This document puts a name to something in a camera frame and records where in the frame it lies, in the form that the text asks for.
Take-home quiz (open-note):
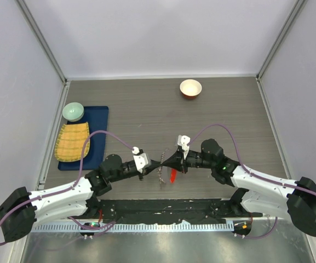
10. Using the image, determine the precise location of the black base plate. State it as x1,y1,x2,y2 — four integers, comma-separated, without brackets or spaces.
70,197,264,226

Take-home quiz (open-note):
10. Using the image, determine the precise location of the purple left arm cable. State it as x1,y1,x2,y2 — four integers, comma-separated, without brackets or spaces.
0,130,136,246

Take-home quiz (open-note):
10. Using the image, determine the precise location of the pale green bowl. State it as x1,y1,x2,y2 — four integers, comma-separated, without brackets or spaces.
62,102,84,122

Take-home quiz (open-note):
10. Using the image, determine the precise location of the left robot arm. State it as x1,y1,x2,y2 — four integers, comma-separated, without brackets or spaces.
0,153,161,246

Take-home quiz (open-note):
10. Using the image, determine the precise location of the white slotted cable duct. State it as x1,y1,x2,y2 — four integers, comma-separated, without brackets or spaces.
31,221,234,233

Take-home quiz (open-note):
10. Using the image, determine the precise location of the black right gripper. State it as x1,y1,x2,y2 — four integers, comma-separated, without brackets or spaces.
163,148,215,174

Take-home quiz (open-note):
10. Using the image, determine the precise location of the red plastic handle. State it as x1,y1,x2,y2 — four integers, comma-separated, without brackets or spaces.
170,169,177,184

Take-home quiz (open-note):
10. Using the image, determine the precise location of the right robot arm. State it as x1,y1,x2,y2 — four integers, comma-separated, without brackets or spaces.
163,139,316,237

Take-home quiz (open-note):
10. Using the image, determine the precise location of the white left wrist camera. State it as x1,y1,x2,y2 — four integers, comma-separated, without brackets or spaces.
132,147,151,174

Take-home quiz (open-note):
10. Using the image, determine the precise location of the yellow woven plate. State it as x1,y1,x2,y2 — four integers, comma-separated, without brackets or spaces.
54,122,89,162

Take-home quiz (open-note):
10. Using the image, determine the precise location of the blue tray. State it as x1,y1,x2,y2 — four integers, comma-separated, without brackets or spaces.
58,106,109,171

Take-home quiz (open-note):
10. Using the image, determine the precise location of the red white bowl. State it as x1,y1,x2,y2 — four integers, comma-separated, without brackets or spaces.
180,79,203,100

